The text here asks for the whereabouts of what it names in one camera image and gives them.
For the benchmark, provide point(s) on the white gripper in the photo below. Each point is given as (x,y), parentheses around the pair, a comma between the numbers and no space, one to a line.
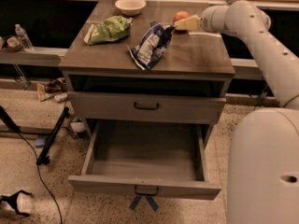
(206,21)

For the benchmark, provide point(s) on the red orange apple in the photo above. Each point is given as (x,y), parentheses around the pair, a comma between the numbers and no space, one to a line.
(181,15)

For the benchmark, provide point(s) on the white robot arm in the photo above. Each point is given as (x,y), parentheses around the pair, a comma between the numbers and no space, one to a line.
(263,165)

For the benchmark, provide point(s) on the grey wooden drawer cabinet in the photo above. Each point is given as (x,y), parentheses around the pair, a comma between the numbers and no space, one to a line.
(194,65)

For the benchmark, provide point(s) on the closed grey middle drawer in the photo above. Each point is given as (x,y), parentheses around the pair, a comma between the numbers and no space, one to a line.
(139,107)

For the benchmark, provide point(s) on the open grey bottom drawer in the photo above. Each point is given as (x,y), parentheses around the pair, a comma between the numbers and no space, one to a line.
(146,159)

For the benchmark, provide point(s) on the blue white chip bag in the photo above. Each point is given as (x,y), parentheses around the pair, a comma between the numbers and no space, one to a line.
(152,46)

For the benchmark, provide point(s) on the white paper bowl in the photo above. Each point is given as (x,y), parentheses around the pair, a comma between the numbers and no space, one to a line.
(130,7)

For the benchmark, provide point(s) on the green chip bag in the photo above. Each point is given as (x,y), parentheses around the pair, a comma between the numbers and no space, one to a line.
(111,29)

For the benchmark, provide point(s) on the snack wrappers on floor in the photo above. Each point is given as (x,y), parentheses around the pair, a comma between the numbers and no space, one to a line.
(45,91)

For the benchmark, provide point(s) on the clear plastic water bottle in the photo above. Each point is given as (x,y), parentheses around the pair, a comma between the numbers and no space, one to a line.
(24,38)

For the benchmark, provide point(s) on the brown basket with cup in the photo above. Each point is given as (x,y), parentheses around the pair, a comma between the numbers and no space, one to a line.
(10,44)

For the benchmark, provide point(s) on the black tripod leg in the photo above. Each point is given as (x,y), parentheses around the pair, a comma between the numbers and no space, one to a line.
(43,157)

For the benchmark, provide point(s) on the black clamp on floor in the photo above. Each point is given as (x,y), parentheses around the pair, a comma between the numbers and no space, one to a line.
(12,201)

